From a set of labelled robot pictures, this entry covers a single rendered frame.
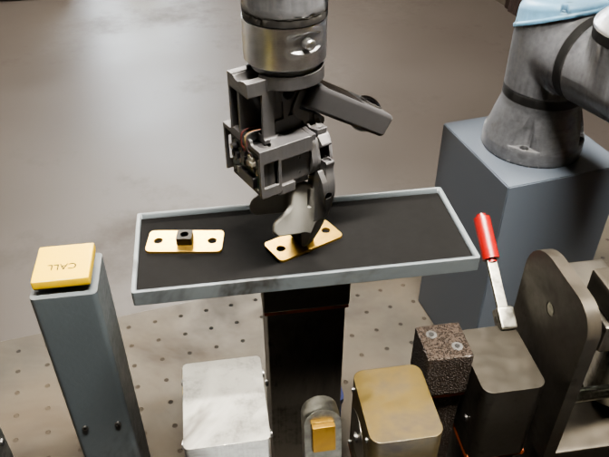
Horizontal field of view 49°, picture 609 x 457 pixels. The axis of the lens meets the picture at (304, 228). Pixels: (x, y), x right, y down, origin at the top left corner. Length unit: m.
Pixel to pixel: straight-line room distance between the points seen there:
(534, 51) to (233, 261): 0.51
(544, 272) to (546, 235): 0.35
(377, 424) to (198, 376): 0.18
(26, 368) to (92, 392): 0.47
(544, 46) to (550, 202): 0.23
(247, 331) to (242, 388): 0.62
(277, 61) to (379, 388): 0.34
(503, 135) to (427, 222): 0.29
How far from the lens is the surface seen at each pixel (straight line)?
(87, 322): 0.77
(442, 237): 0.76
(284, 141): 0.61
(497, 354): 0.76
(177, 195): 2.91
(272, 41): 0.57
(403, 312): 1.33
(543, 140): 1.02
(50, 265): 0.76
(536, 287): 0.75
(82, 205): 2.95
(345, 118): 0.65
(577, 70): 0.93
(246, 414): 0.64
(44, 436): 1.20
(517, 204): 1.01
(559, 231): 1.10
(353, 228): 0.76
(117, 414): 0.89
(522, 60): 1.00
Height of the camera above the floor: 1.62
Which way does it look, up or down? 37 degrees down
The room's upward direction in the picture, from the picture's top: straight up
